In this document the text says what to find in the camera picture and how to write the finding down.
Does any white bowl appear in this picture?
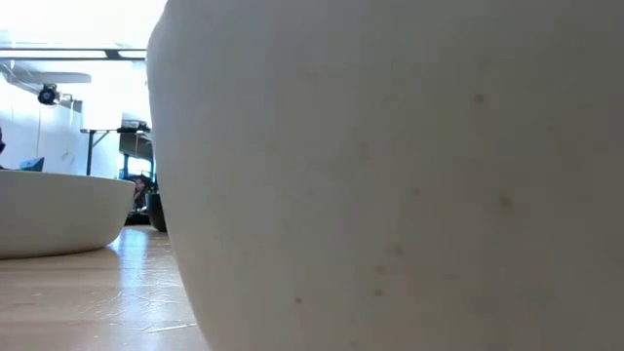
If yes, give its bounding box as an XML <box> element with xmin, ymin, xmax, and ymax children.
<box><xmin>145</xmin><ymin>0</ymin><xmax>624</xmax><ymax>351</ymax></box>

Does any grey bowl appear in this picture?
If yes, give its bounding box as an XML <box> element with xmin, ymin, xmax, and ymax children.
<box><xmin>0</xmin><ymin>169</ymin><xmax>137</xmax><ymax>260</ymax></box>

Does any black bowl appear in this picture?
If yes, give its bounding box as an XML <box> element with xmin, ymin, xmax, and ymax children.
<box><xmin>144</xmin><ymin>192</ymin><xmax>169</xmax><ymax>233</ymax></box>

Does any person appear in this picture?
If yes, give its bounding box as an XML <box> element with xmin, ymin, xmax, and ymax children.
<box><xmin>131</xmin><ymin>175</ymin><xmax>151</xmax><ymax>212</ymax></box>

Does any long linear ceiling light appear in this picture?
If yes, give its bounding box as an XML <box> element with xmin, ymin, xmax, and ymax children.
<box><xmin>0</xmin><ymin>46</ymin><xmax>148</xmax><ymax>61</ymax></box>

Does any black ceiling spotlight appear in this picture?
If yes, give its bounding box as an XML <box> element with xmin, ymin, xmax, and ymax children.
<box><xmin>36</xmin><ymin>82</ymin><xmax>60</xmax><ymax>107</ymax></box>

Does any blue monitor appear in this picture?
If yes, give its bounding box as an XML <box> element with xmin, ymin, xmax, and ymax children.
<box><xmin>18</xmin><ymin>156</ymin><xmax>46</xmax><ymax>173</ymax></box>

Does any black metal station frame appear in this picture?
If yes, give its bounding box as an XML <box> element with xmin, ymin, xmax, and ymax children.
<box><xmin>79</xmin><ymin>125</ymin><xmax>156</xmax><ymax>177</ymax></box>

